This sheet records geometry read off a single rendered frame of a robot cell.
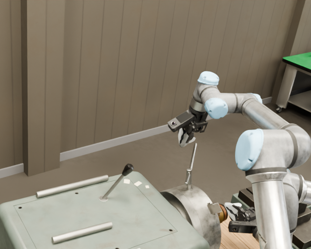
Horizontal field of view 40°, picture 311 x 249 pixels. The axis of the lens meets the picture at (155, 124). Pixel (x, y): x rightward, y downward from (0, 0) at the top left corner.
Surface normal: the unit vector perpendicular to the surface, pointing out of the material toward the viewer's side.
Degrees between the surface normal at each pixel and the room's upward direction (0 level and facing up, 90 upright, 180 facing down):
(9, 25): 90
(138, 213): 0
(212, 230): 61
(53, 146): 90
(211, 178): 0
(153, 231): 0
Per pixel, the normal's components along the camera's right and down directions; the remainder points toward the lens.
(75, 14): 0.63, 0.43
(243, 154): -0.96, -0.13
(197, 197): 0.21, -0.81
